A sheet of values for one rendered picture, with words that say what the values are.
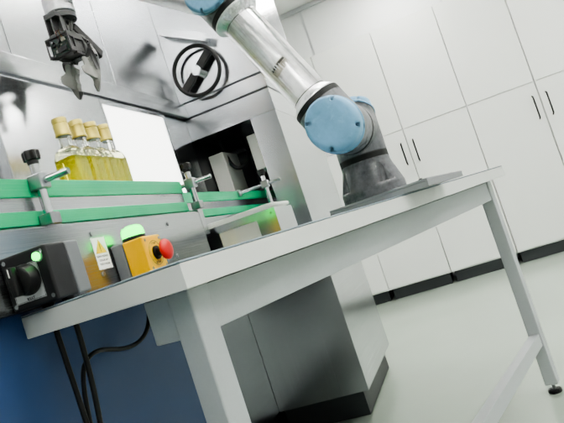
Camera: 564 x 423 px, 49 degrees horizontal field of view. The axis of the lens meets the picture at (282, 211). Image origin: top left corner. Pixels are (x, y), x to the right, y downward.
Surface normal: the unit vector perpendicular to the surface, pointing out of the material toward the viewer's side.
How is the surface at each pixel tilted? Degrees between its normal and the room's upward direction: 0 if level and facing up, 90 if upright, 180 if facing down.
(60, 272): 90
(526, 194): 90
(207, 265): 90
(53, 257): 90
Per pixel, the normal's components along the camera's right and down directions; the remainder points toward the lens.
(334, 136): -0.26, 0.15
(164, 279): -0.54, 0.13
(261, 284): 0.78, -0.29
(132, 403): 0.91, -0.32
